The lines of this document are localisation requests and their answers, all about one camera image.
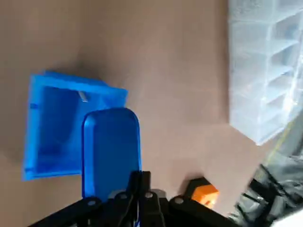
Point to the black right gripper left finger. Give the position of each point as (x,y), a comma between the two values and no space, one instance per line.
(94,212)

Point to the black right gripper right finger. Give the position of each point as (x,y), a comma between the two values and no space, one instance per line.
(177,212)

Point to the small blue parts tray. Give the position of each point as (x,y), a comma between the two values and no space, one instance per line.
(111,151)

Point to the orange button box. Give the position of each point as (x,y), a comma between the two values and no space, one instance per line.
(206,194)

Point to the blue storage bin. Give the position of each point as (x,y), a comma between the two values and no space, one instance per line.
(54,132)

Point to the clear plastic organizer case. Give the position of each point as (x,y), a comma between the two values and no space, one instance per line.
(255,71)

